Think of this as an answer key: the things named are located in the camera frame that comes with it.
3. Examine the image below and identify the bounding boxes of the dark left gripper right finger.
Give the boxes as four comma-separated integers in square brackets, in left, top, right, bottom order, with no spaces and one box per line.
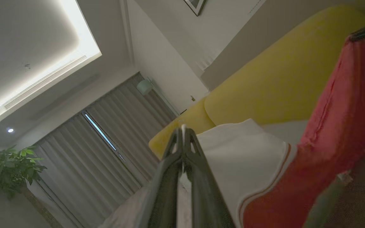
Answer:
[184,127,235,228]

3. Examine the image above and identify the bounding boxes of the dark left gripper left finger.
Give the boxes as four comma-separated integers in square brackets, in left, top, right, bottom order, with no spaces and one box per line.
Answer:
[137,127,183,228]

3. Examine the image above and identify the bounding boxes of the red and white sports jersey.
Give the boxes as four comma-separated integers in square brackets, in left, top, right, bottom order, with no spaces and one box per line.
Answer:
[176,36,365,228]

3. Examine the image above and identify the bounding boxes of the grey pleated curtain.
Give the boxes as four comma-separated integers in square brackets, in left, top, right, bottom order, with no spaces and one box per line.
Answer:
[86,73,177,188]
[32,112,142,228]

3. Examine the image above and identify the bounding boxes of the large yellow sofa cushion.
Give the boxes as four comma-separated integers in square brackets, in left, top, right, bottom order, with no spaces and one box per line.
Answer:
[204,5,365,126]

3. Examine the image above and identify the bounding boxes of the pale green floor lamp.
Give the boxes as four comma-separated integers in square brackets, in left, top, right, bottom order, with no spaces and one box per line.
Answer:
[137,77,180,117]

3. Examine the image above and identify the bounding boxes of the green leafy potted plant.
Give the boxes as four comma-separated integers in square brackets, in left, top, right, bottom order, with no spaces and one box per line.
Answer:
[0,145,64,228]

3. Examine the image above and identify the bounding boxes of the framed wall picture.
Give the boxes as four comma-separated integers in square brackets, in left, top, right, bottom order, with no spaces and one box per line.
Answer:
[183,0,207,16]

